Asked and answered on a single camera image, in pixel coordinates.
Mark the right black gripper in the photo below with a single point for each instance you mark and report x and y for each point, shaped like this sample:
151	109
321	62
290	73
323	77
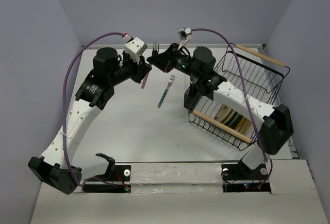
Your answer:
163	59

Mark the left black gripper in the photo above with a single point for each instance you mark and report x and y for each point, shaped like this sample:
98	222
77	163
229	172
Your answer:
141	70

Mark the pink handled fork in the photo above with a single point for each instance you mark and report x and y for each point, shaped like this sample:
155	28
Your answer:
145	79

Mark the teal handled fork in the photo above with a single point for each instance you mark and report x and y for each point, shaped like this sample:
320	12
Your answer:
170	83

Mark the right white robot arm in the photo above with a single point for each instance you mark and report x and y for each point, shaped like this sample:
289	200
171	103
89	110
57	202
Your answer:
273	125

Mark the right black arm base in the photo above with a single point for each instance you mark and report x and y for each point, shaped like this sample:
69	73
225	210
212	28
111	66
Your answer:
236	182

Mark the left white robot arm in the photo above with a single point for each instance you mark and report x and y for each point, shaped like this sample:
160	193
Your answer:
53	167

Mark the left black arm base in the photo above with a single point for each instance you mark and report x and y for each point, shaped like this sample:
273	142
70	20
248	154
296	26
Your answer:
117	183

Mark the black utensil caddy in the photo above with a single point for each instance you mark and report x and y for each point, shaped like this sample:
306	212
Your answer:
191	97

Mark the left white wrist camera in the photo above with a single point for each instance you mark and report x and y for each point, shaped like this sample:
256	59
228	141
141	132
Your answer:
135	47

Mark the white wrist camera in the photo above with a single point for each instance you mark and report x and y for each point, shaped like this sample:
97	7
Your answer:
185	36
135	47

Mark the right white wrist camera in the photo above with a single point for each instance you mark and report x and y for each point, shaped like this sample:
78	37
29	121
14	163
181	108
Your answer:
185	36

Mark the black wire dish rack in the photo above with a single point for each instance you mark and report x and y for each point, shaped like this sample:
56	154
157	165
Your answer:
253	81

